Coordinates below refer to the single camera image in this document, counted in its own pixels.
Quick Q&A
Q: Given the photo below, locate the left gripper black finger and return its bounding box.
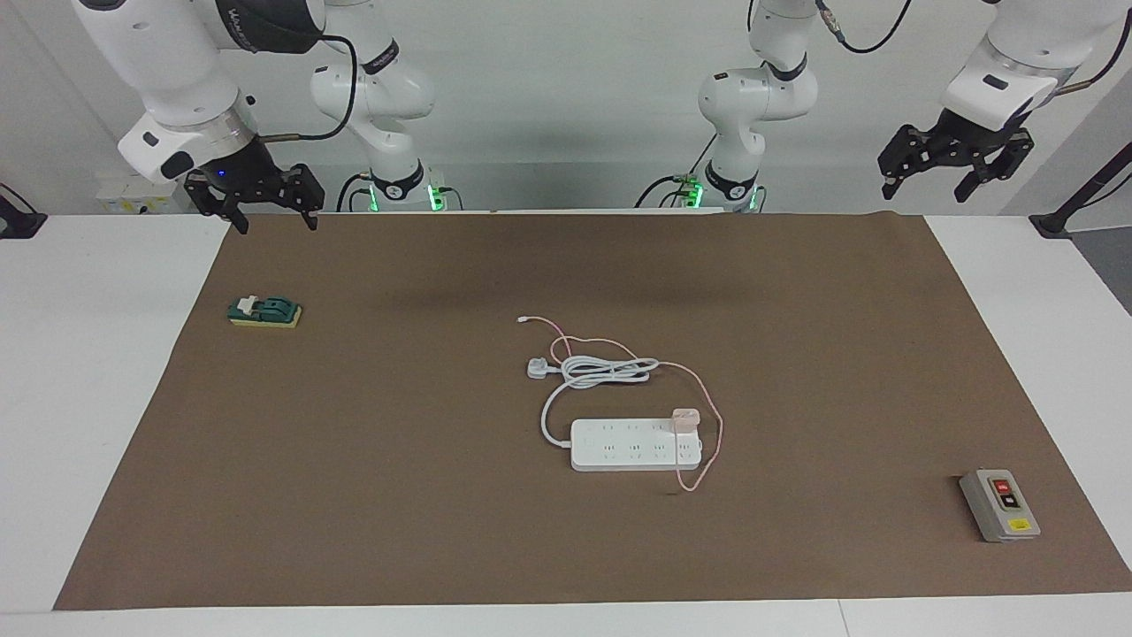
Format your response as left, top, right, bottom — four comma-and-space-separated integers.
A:
953, 133, 1036, 204
878, 124, 929, 201

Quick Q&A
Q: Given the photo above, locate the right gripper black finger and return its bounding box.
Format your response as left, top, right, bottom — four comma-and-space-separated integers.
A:
287, 164, 325, 233
184, 173, 251, 235

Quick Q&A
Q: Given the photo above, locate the pink charging cable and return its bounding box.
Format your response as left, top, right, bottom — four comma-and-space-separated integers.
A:
517, 314, 726, 493

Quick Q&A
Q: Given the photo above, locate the white power strip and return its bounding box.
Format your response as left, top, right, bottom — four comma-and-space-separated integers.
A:
570, 418, 705, 472

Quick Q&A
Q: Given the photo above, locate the black clamp stand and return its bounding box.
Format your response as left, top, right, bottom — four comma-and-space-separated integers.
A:
0, 183, 47, 240
1030, 142, 1132, 238

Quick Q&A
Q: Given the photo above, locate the brown table mat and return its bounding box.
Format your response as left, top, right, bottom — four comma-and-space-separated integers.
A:
53, 212, 1132, 611

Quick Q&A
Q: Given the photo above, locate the black right base cable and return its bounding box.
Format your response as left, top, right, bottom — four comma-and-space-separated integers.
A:
336, 173, 377, 213

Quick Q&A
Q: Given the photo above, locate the black base cable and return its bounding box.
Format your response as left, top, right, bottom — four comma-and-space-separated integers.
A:
336, 173, 377, 213
635, 159, 719, 210

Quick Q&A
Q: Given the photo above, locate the white wall outlet box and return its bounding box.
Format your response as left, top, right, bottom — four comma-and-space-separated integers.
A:
96, 173, 197, 215

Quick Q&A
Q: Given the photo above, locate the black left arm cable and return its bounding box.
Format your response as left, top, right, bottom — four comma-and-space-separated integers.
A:
814, 0, 1132, 94

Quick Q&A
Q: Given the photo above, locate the green knife switch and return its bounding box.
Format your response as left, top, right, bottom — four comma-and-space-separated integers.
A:
227, 295, 303, 329

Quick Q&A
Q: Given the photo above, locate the black left base cable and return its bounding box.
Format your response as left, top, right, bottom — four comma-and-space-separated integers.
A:
635, 159, 719, 210

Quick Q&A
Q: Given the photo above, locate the white power strip cord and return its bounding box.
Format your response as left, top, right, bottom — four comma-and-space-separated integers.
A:
527, 356, 661, 449

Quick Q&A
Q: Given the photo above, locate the grey on-off switch box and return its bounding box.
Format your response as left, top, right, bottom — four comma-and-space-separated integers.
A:
959, 468, 1042, 543

